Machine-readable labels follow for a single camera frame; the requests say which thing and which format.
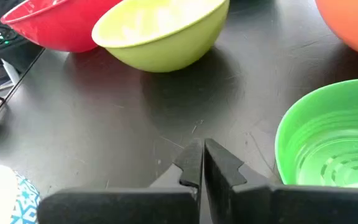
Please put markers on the orange plastic bowl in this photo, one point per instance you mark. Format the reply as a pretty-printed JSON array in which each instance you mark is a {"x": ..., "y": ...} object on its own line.
[{"x": 353, "y": 21}]

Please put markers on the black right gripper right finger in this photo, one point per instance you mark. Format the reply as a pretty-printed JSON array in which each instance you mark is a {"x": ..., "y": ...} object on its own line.
[{"x": 228, "y": 199}]

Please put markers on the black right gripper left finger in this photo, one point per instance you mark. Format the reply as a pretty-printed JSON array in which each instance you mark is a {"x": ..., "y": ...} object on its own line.
[{"x": 179, "y": 202}]

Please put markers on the green plastic bowl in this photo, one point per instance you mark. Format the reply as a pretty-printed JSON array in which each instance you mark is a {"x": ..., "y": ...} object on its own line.
[{"x": 331, "y": 146}]

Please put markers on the yellow-green plastic bowl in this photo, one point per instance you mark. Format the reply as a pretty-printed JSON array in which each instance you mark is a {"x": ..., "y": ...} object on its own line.
[{"x": 166, "y": 46}]

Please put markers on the red plastic bowl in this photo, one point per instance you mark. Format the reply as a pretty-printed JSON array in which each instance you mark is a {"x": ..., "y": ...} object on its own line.
[{"x": 57, "y": 28}]

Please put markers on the black electronics box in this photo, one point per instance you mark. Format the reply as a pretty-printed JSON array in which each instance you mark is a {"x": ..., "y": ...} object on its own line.
[{"x": 14, "y": 51}]

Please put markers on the blue white patterned mat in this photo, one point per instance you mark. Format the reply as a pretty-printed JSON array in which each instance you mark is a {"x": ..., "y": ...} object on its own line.
[{"x": 26, "y": 202}]

